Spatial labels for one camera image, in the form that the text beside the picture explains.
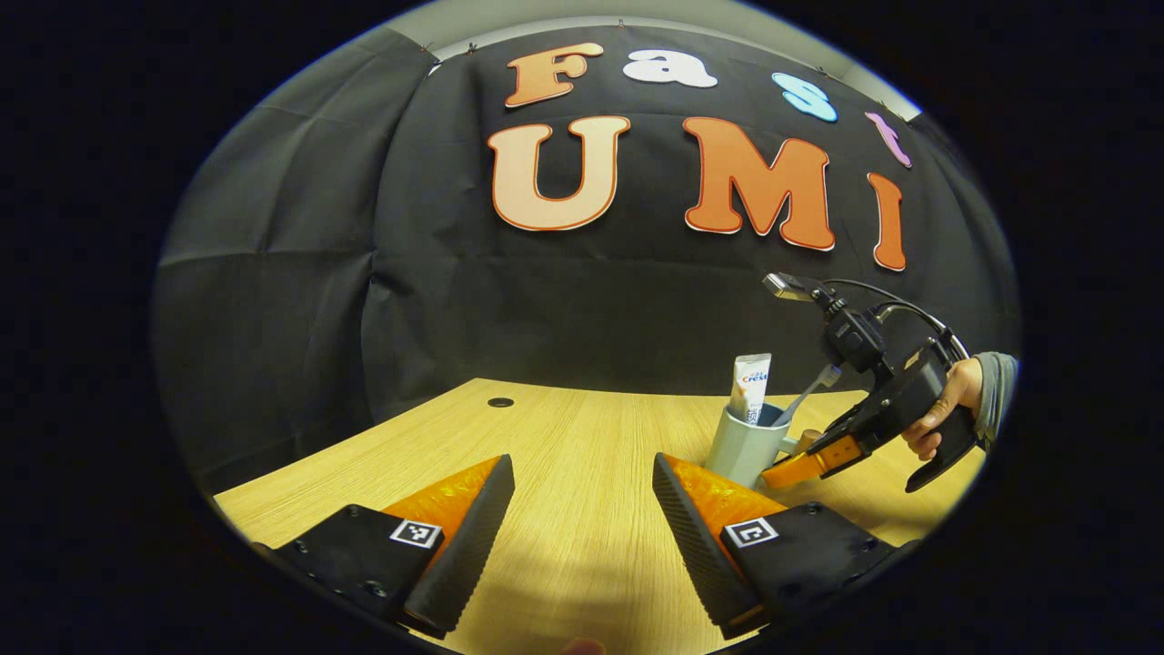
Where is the white toothbrush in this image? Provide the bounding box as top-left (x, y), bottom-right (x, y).
top-left (771, 364), bottom-right (842, 427)

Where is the black cable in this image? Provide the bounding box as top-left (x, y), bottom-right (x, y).
top-left (823, 278), bottom-right (970, 361)

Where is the wooden desktop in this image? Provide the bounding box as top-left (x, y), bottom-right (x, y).
top-left (211, 378), bottom-right (988, 655)

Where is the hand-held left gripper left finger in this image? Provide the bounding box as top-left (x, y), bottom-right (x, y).
top-left (273, 455), bottom-right (517, 640)

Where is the white toothpaste tube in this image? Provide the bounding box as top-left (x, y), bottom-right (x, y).
top-left (727, 353), bottom-right (772, 427)

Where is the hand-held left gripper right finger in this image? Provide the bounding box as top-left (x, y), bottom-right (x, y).
top-left (652, 452), bottom-right (910, 640)

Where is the black backdrop cloth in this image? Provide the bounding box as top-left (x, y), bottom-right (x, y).
top-left (150, 25), bottom-right (1019, 497)

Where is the light blue cup wooden handle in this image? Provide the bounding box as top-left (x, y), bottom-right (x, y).
top-left (703, 403), bottom-right (824, 490)

